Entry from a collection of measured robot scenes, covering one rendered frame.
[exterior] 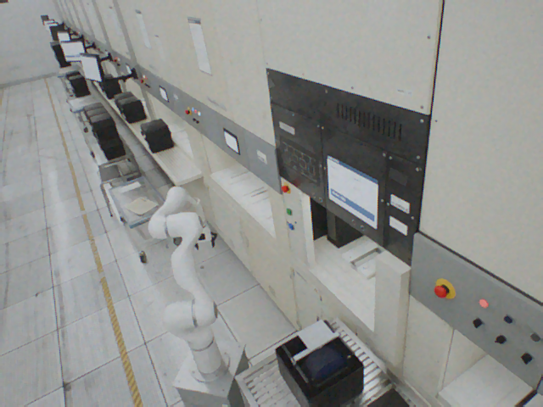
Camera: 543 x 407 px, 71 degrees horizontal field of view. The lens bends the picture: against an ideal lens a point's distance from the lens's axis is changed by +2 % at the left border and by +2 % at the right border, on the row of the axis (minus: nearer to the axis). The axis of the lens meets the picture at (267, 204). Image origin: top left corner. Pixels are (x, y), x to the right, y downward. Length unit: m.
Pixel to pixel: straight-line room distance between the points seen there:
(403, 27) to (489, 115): 0.31
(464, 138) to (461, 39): 0.23
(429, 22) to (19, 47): 14.12
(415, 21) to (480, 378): 1.35
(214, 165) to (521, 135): 2.66
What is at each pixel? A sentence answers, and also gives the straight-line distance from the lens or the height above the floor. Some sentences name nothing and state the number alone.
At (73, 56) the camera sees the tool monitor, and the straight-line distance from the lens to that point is 6.07.
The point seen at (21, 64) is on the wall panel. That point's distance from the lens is 14.80.
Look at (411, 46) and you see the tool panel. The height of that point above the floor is 2.12.
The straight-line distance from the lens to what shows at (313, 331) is 1.61.
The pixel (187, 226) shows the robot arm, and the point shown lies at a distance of 1.60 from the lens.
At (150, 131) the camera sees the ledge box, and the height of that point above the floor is 1.04.
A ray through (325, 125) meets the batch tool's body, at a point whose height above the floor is 1.80.
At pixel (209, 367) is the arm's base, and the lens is 1.93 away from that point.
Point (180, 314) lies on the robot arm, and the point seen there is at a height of 1.17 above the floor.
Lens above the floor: 2.37
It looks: 33 degrees down
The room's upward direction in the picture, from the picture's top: 9 degrees counter-clockwise
